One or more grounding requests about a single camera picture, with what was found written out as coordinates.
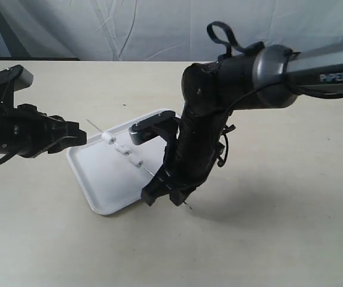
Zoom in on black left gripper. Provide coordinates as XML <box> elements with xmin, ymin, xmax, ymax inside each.
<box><xmin>0</xmin><ymin>104</ymin><xmax>87</xmax><ymax>158</ymax></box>

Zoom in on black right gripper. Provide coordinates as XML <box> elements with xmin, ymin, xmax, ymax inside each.
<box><xmin>141</xmin><ymin>115</ymin><xmax>228</xmax><ymax>206</ymax></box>

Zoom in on thin metal skewer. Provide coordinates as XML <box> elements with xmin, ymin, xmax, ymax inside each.
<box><xmin>86</xmin><ymin>118</ymin><xmax>194</xmax><ymax>210</ymax></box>

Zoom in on white marshmallow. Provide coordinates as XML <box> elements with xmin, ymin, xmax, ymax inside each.
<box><xmin>128</xmin><ymin>154</ymin><xmax>143</xmax><ymax>167</ymax></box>
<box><xmin>101</xmin><ymin>132</ymin><xmax>116</xmax><ymax>145</ymax></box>
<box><xmin>117</xmin><ymin>144</ymin><xmax>131</xmax><ymax>156</ymax></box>

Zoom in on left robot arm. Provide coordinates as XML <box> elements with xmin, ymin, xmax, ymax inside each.
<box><xmin>0</xmin><ymin>104</ymin><xmax>87</xmax><ymax>158</ymax></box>

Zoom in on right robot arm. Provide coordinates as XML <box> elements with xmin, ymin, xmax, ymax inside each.
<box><xmin>141</xmin><ymin>45</ymin><xmax>343</xmax><ymax>205</ymax></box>

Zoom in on white plastic tray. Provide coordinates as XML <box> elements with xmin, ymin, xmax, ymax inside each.
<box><xmin>67</xmin><ymin>108</ymin><xmax>166</xmax><ymax>215</ymax></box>

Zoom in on white backdrop cloth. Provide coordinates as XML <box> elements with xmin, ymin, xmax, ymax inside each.
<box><xmin>0</xmin><ymin>1</ymin><xmax>343</xmax><ymax>61</ymax></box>

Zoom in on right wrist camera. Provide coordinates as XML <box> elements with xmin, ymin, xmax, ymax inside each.
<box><xmin>128</xmin><ymin>110</ymin><xmax>180</xmax><ymax>145</ymax></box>

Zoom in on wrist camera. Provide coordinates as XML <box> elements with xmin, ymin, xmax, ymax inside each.
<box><xmin>0</xmin><ymin>65</ymin><xmax>34</xmax><ymax>101</ymax></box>
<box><xmin>128</xmin><ymin>110</ymin><xmax>180</xmax><ymax>145</ymax></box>

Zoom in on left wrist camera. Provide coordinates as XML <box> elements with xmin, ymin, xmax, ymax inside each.
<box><xmin>0</xmin><ymin>65</ymin><xmax>34</xmax><ymax>101</ymax></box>

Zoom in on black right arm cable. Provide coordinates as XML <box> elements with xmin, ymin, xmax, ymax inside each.
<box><xmin>206</xmin><ymin>21</ymin><xmax>265</xmax><ymax>57</ymax></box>

